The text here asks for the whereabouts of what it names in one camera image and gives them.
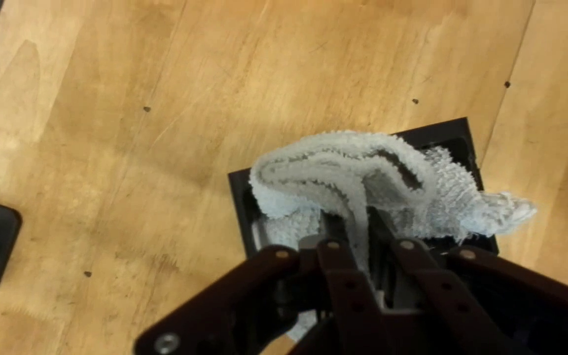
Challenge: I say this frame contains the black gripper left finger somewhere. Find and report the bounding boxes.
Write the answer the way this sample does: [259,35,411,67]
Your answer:
[133,213,391,355]

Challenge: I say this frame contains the white terry cloth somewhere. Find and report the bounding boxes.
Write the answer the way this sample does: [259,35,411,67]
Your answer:
[249,128,539,264]

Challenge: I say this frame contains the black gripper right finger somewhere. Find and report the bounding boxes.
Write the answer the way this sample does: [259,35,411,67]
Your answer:
[367,207,568,355]

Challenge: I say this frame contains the black perforated box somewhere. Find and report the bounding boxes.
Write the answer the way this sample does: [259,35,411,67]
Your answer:
[227,116,502,264]

